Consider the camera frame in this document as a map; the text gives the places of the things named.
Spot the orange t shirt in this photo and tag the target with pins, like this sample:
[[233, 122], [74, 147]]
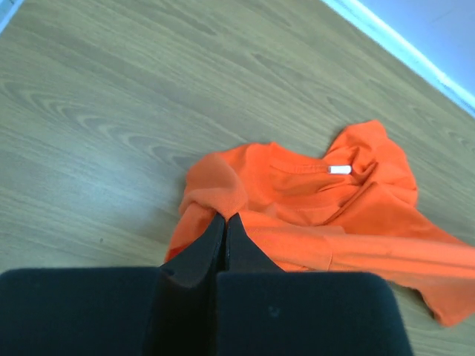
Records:
[[354, 209]]

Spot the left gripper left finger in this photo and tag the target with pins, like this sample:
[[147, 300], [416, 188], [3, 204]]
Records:
[[192, 266]]

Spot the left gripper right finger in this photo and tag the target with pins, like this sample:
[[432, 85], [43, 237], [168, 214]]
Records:
[[242, 254]]

